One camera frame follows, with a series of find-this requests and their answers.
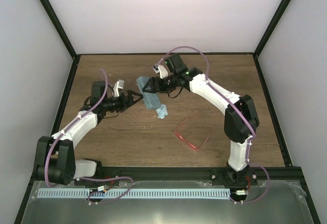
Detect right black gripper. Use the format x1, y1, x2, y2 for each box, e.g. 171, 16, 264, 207
143, 73, 178, 94

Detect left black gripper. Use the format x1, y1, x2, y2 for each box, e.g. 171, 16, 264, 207
104, 90, 144, 112

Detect teal glasses case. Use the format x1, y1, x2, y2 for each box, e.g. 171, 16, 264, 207
136, 76, 161, 110

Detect light blue cleaning cloth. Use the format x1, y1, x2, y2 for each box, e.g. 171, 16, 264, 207
156, 104, 168, 119

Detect red transparent sunglasses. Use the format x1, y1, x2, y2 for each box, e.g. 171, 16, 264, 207
174, 116, 212, 152

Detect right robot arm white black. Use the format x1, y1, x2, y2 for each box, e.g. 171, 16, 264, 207
138, 54, 260, 185

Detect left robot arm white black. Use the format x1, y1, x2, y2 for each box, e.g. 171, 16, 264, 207
33, 80, 143, 185

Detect metal front plate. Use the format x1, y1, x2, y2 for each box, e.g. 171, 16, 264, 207
22, 181, 314, 223

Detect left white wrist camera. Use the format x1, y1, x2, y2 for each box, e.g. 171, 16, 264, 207
113, 80, 125, 97

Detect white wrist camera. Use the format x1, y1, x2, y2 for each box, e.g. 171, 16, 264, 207
152, 64, 169, 79
113, 80, 125, 97

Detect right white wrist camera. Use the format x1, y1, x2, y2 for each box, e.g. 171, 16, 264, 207
152, 64, 169, 79

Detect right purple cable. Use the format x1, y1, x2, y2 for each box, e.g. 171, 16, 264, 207
156, 45, 270, 205

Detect purple cable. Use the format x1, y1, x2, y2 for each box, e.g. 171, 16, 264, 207
44, 68, 134, 206
156, 45, 270, 205

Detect black aluminium frame rail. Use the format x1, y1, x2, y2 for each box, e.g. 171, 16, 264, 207
91, 166, 304, 181

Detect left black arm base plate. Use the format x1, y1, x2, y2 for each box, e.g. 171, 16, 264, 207
74, 171, 121, 186

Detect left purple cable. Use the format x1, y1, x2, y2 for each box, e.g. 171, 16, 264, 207
44, 68, 134, 206

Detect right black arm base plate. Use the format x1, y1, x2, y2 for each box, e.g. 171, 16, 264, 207
210, 167, 258, 187

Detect light blue slotted cable duct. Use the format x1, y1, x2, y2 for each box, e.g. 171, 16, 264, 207
36, 188, 230, 200

